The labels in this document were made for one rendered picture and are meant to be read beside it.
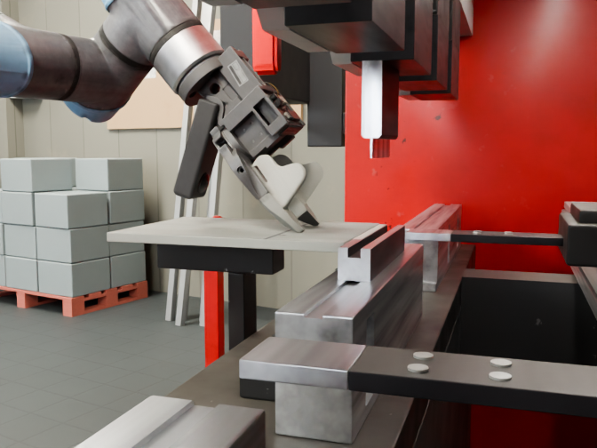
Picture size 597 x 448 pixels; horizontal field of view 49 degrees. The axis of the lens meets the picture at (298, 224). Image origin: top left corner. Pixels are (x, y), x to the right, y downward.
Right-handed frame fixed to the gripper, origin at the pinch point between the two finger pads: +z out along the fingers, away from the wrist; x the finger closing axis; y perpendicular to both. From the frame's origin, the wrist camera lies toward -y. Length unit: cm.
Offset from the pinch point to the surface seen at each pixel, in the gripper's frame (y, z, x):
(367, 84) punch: 16.1, -5.5, -5.8
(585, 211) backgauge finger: 23.9, 16.6, -7.1
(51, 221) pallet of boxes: -221, -138, 299
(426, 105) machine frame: 16, -10, 84
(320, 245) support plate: 3.2, 4.0, -9.7
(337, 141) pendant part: -14, -27, 139
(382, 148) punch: 12.7, -0.3, -0.3
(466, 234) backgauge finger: 14.1, 12.1, -3.6
